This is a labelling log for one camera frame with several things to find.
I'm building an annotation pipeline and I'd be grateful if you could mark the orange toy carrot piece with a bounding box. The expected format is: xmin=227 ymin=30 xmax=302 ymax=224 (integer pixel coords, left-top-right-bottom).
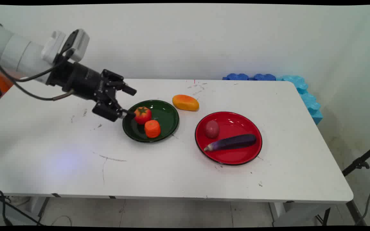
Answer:
xmin=144 ymin=120 xmax=161 ymax=139

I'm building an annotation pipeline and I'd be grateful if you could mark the black table leg frame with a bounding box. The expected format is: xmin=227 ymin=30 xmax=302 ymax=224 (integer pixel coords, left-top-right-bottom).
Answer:
xmin=315 ymin=200 xmax=368 ymax=226

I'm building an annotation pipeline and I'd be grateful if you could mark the dark green plate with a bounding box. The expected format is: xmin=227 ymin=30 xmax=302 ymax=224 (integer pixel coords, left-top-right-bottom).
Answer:
xmin=122 ymin=99 xmax=180 ymax=143

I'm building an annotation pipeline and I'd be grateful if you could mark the reddish toy potato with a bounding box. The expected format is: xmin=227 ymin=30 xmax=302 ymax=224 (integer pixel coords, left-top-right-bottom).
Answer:
xmin=204 ymin=120 xmax=220 ymax=139

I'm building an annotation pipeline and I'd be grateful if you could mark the dark blue foam piece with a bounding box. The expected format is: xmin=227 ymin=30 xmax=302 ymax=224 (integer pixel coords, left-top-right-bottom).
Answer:
xmin=223 ymin=73 xmax=250 ymax=81
xmin=253 ymin=73 xmax=276 ymax=81

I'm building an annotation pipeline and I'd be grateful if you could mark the light blue foam mat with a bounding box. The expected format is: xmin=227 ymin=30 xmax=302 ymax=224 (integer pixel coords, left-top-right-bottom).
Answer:
xmin=277 ymin=75 xmax=323 ymax=125

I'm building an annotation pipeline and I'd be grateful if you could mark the red toy tomato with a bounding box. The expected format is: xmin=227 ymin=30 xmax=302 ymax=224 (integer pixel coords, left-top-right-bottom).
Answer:
xmin=134 ymin=106 xmax=152 ymax=125

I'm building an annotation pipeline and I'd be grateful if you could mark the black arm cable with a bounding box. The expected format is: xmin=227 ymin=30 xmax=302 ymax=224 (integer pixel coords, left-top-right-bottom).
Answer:
xmin=0 ymin=48 xmax=76 ymax=101

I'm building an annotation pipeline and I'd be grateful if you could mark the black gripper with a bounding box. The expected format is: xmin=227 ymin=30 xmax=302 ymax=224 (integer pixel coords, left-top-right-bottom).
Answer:
xmin=46 ymin=60 xmax=137 ymax=123

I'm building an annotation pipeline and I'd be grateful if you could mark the purple toy eggplant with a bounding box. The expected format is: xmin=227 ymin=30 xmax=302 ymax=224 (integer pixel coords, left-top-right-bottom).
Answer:
xmin=203 ymin=134 xmax=257 ymax=152

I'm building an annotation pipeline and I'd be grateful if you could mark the yellow orange toy mango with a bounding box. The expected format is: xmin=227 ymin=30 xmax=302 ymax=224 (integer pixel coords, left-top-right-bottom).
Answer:
xmin=172 ymin=94 xmax=200 ymax=112

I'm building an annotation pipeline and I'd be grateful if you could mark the black tripod stand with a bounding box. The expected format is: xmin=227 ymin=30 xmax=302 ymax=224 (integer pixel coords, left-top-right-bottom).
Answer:
xmin=342 ymin=141 xmax=370 ymax=177

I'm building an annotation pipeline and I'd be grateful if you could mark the red plate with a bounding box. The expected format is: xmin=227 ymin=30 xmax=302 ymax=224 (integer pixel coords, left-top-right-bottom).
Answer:
xmin=195 ymin=111 xmax=263 ymax=166

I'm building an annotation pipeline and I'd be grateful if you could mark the black floor cable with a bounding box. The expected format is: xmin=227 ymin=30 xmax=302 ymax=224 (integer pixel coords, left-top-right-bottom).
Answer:
xmin=0 ymin=189 xmax=44 ymax=226

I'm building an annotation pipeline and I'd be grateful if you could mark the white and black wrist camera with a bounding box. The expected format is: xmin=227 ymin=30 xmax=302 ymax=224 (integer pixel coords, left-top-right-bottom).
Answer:
xmin=41 ymin=29 xmax=90 ymax=64

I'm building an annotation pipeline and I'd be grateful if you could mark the orange object behind table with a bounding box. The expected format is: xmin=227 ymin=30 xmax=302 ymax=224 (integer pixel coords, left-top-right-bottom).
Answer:
xmin=0 ymin=73 xmax=14 ymax=94

